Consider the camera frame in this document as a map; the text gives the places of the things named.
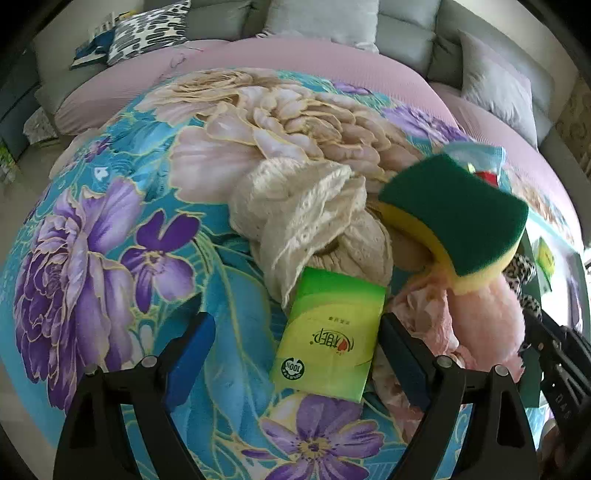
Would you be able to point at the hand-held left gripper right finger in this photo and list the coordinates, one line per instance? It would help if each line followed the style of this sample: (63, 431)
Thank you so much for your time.
(401, 355)

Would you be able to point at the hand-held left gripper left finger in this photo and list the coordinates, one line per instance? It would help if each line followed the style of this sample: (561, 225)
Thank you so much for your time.
(191, 355)

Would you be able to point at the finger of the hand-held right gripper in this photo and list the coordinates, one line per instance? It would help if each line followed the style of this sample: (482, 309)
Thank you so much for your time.
(575, 357)
(556, 392)

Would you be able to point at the pink lace cloth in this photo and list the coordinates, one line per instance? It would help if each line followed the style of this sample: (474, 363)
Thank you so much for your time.
(425, 314)

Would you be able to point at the green tissue packet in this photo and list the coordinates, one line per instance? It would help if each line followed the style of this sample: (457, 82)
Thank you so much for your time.
(325, 337)

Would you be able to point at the teal cardboard box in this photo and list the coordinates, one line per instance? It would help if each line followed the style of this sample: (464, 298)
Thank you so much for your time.
(565, 277)

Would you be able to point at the leopard print scrunchie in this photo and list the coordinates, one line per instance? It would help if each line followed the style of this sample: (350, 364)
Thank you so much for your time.
(519, 272)

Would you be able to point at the green and yellow sponge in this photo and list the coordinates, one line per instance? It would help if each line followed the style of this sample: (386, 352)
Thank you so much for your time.
(457, 212)

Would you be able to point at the cream knitted cloth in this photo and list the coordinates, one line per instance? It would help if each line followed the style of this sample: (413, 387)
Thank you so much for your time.
(300, 217)

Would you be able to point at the small green packet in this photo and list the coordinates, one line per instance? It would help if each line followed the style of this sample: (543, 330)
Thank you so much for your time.
(544, 258)

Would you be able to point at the red sponge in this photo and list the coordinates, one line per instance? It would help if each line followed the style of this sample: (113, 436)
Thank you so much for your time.
(487, 177)

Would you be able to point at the floral printed blanket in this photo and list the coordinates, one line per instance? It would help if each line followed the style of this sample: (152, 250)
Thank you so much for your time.
(138, 147)

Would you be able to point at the light blue cloth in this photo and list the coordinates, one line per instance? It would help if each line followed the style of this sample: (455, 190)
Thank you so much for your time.
(485, 154)

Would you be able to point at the beige patterned curtain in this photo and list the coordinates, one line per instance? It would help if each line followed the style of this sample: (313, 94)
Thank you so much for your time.
(577, 115)

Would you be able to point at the clear plastic bag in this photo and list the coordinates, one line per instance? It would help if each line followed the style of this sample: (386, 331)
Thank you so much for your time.
(40, 129)

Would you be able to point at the lavender grey cushion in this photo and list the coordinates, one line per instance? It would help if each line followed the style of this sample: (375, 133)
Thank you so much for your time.
(498, 87)

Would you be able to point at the dark cabinet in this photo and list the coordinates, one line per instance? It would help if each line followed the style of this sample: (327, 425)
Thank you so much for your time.
(16, 101)

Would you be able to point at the pink bed sheet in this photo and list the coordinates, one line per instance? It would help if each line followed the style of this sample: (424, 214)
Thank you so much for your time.
(277, 55)

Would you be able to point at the grey sofa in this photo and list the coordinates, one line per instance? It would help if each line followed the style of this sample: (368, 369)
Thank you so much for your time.
(406, 27)

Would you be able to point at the black and white patterned cushion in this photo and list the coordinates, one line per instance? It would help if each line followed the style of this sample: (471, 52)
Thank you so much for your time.
(147, 30)

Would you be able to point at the plain grey cushion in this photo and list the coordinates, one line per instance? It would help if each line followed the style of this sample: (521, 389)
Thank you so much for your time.
(318, 23)

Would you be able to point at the white wall socket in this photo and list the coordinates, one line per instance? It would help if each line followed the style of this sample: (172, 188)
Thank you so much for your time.
(102, 25)

